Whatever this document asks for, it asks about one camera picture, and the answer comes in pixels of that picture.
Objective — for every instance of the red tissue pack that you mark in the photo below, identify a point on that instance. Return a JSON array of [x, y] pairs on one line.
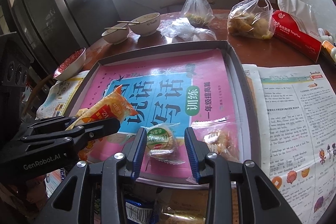
[[296, 25]]

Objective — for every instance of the clear packet crispy cake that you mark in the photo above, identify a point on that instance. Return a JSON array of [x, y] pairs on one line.
[[168, 215]]

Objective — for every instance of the tied clear plastic bag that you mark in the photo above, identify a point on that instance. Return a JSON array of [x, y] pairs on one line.
[[198, 12]]

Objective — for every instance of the small white bowl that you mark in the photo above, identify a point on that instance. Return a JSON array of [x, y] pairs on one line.
[[116, 36]]

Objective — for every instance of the clear packet dried snack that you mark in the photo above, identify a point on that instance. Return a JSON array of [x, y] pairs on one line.
[[220, 136]]

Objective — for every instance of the dark refrigerator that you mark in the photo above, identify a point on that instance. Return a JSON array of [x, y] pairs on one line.
[[54, 29]]

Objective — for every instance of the blue biscuit packet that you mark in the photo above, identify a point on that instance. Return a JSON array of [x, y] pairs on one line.
[[140, 212]]

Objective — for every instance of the left newspaper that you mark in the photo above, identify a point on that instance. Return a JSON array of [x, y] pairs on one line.
[[59, 97]]

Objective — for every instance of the pink workbook in tray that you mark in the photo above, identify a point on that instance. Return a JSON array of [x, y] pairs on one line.
[[180, 90]]

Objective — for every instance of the crumpled clear plastic wrap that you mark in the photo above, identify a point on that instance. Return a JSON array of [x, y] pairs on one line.
[[182, 29]]

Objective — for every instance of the orange bread snack packet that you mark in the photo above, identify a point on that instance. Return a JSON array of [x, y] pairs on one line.
[[112, 106]]

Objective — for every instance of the red patterned white bowl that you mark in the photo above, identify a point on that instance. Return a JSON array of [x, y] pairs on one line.
[[71, 66]]

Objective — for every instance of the white medicine bottles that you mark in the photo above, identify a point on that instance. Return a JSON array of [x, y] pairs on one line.
[[325, 35]]

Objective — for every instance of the chopsticks on large bowl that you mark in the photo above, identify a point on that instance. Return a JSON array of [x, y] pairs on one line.
[[128, 22]]

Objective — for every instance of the large white bowl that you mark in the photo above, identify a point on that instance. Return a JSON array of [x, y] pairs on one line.
[[145, 25]]

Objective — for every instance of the plastic bag of fried food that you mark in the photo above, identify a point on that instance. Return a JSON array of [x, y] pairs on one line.
[[253, 19]]

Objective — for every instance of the grey cardboard tray box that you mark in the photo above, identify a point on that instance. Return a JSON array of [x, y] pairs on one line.
[[244, 106]]

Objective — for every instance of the newspaper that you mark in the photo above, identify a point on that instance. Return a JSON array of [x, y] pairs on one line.
[[59, 97], [296, 116]]

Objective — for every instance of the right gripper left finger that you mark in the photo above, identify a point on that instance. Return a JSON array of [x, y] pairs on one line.
[[73, 199]]

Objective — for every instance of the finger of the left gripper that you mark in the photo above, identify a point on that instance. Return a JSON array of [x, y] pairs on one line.
[[86, 135], [45, 125]]

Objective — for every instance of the chopsticks on small bowl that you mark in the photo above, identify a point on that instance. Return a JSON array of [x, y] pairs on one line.
[[115, 28]]

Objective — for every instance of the right newspaper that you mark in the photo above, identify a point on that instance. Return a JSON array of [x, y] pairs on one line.
[[296, 116]]

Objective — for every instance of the green label round cookie packet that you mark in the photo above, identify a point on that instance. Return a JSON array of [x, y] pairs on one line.
[[161, 143]]

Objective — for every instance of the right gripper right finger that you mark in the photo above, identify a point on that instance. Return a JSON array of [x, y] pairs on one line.
[[259, 201]]

